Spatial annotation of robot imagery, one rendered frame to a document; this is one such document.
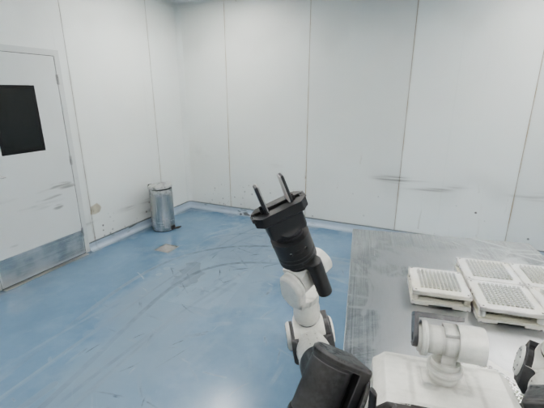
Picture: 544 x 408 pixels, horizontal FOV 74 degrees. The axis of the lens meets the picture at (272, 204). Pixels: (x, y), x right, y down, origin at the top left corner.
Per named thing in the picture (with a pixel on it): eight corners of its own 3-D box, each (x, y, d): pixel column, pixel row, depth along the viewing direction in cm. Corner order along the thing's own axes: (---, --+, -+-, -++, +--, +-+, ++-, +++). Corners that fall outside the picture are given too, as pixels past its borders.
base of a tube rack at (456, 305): (406, 278, 185) (407, 274, 184) (458, 284, 179) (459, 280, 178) (410, 303, 162) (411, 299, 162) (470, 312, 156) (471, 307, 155)
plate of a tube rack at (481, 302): (465, 282, 171) (466, 278, 170) (524, 289, 165) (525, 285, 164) (479, 311, 148) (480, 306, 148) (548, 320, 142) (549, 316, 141)
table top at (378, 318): (352, 232, 255) (352, 228, 254) (528, 248, 230) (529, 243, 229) (339, 401, 115) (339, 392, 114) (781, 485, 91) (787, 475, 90)
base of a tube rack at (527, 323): (464, 291, 172) (465, 286, 172) (522, 299, 166) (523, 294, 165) (477, 321, 150) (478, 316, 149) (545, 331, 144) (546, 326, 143)
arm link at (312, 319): (324, 280, 95) (323, 314, 108) (286, 286, 94) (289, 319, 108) (333, 317, 87) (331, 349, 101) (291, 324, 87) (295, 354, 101)
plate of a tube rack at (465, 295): (407, 269, 184) (408, 265, 183) (460, 275, 177) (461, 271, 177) (412, 294, 161) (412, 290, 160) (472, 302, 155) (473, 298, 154)
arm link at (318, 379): (325, 404, 81) (335, 435, 68) (288, 387, 82) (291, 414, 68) (345, 354, 83) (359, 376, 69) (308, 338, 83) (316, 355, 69)
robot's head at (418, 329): (467, 363, 62) (466, 317, 64) (414, 354, 64) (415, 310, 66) (457, 360, 68) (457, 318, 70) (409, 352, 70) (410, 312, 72)
